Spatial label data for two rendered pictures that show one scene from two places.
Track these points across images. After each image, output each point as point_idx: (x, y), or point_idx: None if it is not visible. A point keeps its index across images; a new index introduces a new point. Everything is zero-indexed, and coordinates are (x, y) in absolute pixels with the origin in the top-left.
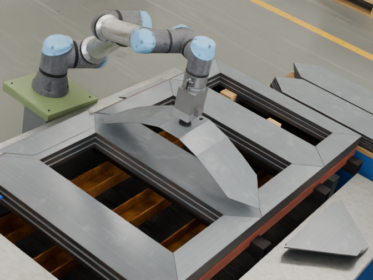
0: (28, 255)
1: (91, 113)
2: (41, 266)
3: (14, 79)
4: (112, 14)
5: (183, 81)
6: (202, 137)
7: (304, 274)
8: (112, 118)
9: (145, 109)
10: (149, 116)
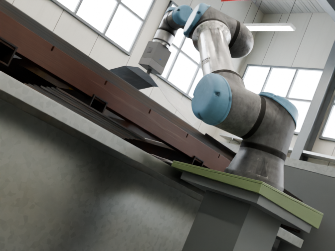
0: (230, 143)
1: (198, 140)
2: (224, 142)
3: (312, 207)
4: None
5: (169, 47)
6: (133, 78)
7: None
8: (189, 115)
9: (165, 92)
10: (169, 90)
